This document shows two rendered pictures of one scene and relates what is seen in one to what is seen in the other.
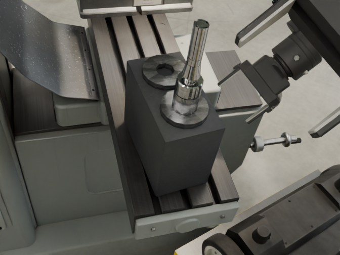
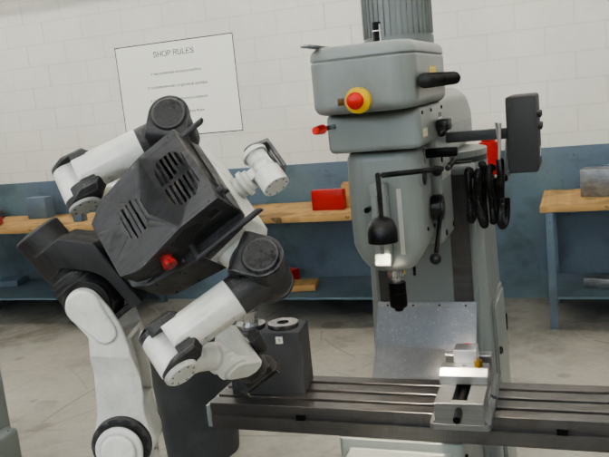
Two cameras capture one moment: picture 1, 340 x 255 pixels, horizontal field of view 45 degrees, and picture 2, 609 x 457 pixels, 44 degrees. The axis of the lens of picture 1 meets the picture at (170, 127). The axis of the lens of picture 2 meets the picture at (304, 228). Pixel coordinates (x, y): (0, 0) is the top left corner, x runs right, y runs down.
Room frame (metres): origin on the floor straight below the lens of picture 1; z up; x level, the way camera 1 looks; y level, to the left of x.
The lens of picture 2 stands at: (2.13, -1.48, 1.79)
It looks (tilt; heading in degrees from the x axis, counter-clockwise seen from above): 10 degrees down; 133
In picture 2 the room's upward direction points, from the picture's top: 6 degrees counter-clockwise
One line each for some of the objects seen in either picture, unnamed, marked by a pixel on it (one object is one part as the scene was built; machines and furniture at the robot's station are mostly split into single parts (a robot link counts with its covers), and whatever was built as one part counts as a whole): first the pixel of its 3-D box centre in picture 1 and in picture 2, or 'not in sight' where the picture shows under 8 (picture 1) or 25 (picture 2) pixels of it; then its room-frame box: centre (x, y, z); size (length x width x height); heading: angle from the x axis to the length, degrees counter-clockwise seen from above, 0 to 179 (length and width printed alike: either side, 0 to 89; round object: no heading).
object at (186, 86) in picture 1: (189, 80); not in sight; (0.52, -0.02, 1.20); 0.05 x 0.05 x 0.01
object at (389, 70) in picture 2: not in sight; (381, 77); (0.94, 0.16, 1.81); 0.47 x 0.26 x 0.16; 112
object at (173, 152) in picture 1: (168, 121); (270, 354); (0.56, 0.00, 1.04); 0.22 x 0.12 x 0.20; 29
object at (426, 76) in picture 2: not in sight; (439, 79); (1.07, 0.23, 1.79); 0.45 x 0.04 x 0.04; 112
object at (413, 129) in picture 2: not in sight; (388, 126); (0.93, 0.18, 1.68); 0.34 x 0.24 x 0.10; 112
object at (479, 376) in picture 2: not in sight; (464, 373); (1.13, 0.16, 1.03); 0.12 x 0.06 x 0.04; 23
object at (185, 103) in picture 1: (186, 94); (249, 313); (0.52, -0.02, 1.17); 0.05 x 0.05 x 0.06
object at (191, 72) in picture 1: (195, 52); not in sight; (0.52, -0.02, 1.26); 0.03 x 0.03 x 0.11
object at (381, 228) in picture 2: not in sight; (381, 228); (1.05, -0.04, 1.45); 0.07 x 0.07 x 0.06
